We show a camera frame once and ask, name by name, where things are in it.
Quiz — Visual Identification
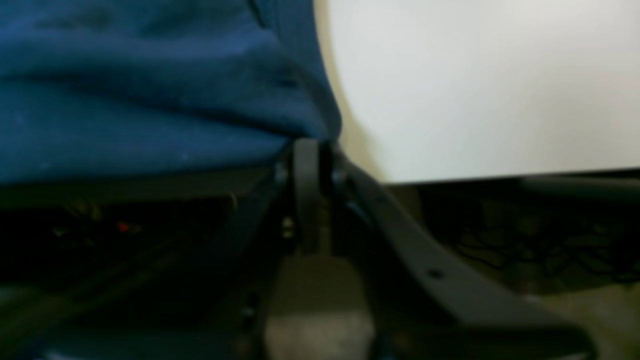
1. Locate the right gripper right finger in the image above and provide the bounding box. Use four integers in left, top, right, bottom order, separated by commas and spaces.
322, 144, 598, 360

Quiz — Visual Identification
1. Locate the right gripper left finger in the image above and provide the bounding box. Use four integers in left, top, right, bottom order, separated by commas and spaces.
38, 138, 321, 360

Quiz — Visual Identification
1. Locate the dark blue t-shirt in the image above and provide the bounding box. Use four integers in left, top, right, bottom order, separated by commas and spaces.
0, 0, 342, 185

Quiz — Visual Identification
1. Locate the black power strip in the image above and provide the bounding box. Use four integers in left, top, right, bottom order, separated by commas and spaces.
49, 196, 238, 240

